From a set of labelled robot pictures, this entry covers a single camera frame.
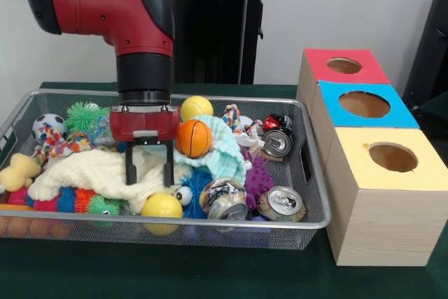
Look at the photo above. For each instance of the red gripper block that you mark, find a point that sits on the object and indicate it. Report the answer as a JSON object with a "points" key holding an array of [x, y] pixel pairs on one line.
{"points": [[143, 124]]}

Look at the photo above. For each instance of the cream knit cloth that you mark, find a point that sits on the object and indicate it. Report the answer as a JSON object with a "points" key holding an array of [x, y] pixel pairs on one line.
{"points": [[87, 173]]}

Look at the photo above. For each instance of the light blue knit cloth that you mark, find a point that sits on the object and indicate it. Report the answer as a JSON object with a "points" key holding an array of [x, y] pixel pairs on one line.
{"points": [[224, 159]]}

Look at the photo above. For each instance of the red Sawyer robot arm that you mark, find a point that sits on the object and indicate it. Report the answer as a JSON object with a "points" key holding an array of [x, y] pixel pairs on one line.
{"points": [[105, 8]]}

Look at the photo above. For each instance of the clear mesh bin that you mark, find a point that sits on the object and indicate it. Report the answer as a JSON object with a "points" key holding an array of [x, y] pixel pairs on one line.
{"points": [[301, 229]]}

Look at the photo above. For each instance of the wooden box with three holes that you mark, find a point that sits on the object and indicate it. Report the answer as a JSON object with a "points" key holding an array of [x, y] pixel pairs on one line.
{"points": [[385, 225]]}

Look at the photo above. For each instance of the yellow ball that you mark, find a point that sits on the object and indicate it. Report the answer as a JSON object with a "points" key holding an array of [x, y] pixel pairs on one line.
{"points": [[196, 107], [161, 206]]}

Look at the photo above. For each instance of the blue spiky eyed toy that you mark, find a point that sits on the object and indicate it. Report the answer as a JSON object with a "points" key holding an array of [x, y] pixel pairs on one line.
{"points": [[196, 180]]}

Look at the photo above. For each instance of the orange toy basketball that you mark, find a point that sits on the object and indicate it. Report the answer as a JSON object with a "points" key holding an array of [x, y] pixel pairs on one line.
{"points": [[194, 138]]}

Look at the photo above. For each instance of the blue white crushed can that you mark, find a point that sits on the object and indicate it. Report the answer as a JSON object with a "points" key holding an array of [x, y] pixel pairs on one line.
{"points": [[225, 204]]}

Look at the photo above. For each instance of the green spiky eyed ball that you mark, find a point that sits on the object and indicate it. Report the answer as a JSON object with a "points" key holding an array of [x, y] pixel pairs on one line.
{"points": [[82, 117]]}

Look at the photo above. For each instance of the dark green table cloth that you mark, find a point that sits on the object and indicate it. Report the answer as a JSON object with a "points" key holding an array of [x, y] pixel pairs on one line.
{"points": [[175, 274]]}

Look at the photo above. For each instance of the small soccer ball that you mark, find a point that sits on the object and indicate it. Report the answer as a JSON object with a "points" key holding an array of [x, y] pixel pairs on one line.
{"points": [[47, 124]]}

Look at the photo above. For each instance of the yellow sponge duck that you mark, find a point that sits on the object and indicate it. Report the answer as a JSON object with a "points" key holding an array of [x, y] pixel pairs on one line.
{"points": [[19, 171]]}

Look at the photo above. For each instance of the silver crushed can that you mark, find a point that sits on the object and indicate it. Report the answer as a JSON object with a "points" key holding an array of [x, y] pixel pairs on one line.
{"points": [[281, 204]]}

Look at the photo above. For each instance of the green covered side table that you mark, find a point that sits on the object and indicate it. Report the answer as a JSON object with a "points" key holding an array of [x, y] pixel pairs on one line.
{"points": [[437, 101]]}

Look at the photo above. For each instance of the black upright panel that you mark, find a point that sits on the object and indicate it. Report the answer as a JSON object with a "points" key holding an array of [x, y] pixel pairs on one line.
{"points": [[434, 50]]}

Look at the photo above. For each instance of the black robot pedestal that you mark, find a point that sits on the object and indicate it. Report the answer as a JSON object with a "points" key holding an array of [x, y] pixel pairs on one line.
{"points": [[217, 33]]}

